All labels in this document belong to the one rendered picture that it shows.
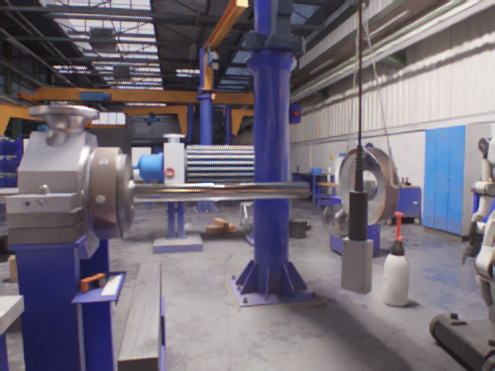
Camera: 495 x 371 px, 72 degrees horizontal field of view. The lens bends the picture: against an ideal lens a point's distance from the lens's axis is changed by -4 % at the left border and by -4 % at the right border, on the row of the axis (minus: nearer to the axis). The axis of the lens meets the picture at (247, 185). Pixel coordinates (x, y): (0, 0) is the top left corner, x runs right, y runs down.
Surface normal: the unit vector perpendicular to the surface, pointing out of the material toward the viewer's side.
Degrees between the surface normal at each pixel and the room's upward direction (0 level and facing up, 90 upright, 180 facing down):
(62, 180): 90
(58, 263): 90
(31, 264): 90
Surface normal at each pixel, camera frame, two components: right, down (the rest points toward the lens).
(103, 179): 0.22, -0.28
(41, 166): 0.16, -0.66
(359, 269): -0.69, 0.05
